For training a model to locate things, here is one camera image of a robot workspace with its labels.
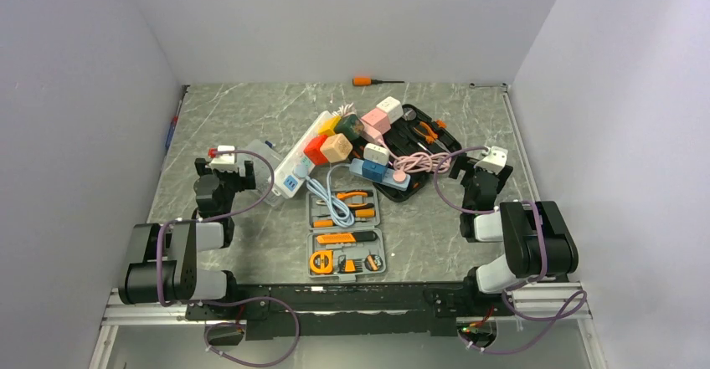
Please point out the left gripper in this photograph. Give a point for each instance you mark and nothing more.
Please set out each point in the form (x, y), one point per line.
(243, 182)

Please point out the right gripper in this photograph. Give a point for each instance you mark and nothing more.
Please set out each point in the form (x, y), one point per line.
(463, 162)

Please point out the clear plastic parts box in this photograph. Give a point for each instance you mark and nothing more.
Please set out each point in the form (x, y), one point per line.
(262, 174)

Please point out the white long power strip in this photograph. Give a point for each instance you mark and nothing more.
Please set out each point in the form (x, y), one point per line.
(286, 183)

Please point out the black tool case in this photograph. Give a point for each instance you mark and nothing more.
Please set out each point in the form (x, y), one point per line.
(402, 140)

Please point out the light blue power strip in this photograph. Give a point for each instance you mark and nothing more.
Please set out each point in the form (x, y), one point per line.
(395, 179)

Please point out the grey tool case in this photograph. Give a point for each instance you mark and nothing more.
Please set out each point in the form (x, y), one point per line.
(345, 254)

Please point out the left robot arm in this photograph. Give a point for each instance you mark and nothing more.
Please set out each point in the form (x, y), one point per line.
(168, 255)

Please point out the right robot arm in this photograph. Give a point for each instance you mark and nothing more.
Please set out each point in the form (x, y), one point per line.
(534, 237)

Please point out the blue cube socket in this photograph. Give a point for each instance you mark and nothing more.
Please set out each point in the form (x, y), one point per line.
(373, 171)

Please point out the red cube socket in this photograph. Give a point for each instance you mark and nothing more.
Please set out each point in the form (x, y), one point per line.
(313, 150)

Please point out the white cube socket small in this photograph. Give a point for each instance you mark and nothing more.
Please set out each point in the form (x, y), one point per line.
(376, 154)

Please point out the white cube socket top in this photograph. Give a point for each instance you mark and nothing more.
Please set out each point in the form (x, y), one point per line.
(392, 107)

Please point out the pink cube socket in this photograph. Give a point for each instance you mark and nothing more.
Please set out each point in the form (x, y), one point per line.
(377, 119)

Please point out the yellow cube socket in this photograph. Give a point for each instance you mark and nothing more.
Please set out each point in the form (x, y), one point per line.
(328, 127)

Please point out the beige cube socket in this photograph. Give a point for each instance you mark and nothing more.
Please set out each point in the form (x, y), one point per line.
(336, 148)

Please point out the dark green cube socket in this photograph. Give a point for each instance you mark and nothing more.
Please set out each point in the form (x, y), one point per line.
(350, 126)

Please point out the orange pliers in black case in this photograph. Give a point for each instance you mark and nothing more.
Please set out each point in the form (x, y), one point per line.
(431, 133)

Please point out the red blue pen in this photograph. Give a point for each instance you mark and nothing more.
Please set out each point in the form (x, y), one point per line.
(172, 127)

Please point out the pink power strip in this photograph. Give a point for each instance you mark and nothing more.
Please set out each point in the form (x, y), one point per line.
(369, 135)

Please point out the orange pliers in grey case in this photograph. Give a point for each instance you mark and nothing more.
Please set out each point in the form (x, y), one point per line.
(343, 196)

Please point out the orange tape measure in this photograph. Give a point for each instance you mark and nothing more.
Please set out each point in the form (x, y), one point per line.
(321, 262)

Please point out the orange utility knife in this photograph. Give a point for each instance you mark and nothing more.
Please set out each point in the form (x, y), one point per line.
(356, 237)

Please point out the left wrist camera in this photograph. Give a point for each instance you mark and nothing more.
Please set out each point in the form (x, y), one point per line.
(222, 158)

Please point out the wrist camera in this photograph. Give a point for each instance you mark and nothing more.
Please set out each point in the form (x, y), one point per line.
(494, 160)
(222, 158)

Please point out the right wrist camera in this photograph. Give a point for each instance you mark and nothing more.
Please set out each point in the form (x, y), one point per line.
(494, 160)

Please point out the orange handled screwdriver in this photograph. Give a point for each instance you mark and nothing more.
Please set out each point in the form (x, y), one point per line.
(367, 81)

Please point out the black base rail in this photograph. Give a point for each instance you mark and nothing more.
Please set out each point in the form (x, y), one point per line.
(276, 310)

